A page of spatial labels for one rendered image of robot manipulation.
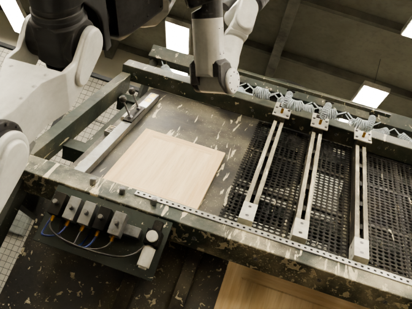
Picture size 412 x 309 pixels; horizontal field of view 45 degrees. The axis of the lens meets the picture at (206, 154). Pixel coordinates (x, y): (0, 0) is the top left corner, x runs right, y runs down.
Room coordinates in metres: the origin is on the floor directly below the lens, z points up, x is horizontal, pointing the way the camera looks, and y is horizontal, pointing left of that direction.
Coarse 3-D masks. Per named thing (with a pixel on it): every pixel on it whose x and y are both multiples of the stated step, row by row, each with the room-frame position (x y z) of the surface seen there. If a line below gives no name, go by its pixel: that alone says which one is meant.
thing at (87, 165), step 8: (144, 104) 2.60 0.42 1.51; (152, 104) 2.65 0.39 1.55; (144, 112) 2.57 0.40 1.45; (136, 120) 2.50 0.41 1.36; (120, 128) 2.39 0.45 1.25; (128, 128) 2.43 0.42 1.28; (112, 136) 2.33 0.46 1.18; (120, 136) 2.36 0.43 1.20; (104, 144) 2.28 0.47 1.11; (112, 144) 2.30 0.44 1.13; (96, 152) 2.22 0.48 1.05; (104, 152) 2.24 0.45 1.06; (88, 160) 2.17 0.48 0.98; (96, 160) 2.19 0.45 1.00; (80, 168) 2.13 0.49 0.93; (88, 168) 2.14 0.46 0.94
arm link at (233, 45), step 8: (224, 40) 1.34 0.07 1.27; (232, 40) 1.33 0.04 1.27; (240, 40) 1.33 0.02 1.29; (224, 48) 1.33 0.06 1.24; (232, 48) 1.33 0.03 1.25; (240, 48) 1.34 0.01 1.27; (232, 56) 1.33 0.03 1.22; (232, 64) 1.34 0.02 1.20; (200, 80) 1.34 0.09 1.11; (208, 80) 1.32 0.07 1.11; (216, 80) 1.31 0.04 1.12; (200, 88) 1.36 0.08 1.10; (208, 88) 1.34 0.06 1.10; (216, 88) 1.32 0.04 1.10
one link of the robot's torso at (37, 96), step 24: (24, 24) 1.05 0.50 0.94; (24, 48) 1.07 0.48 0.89; (96, 48) 1.06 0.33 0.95; (0, 72) 1.01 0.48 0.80; (24, 72) 1.01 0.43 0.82; (48, 72) 1.01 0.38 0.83; (72, 72) 1.03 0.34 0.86; (0, 96) 0.97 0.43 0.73; (24, 96) 0.97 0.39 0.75; (48, 96) 1.03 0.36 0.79; (72, 96) 1.07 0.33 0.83; (0, 120) 0.92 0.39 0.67; (24, 120) 1.00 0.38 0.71; (48, 120) 1.07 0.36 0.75
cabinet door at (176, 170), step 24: (144, 144) 2.36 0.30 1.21; (168, 144) 2.39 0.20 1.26; (192, 144) 2.42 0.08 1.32; (120, 168) 2.20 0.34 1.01; (144, 168) 2.23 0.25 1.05; (168, 168) 2.25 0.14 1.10; (192, 168) 2.28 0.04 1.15; (216, 168) 2.30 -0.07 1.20; (168, 192) 2.13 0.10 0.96; (192, 192) 2.15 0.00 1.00
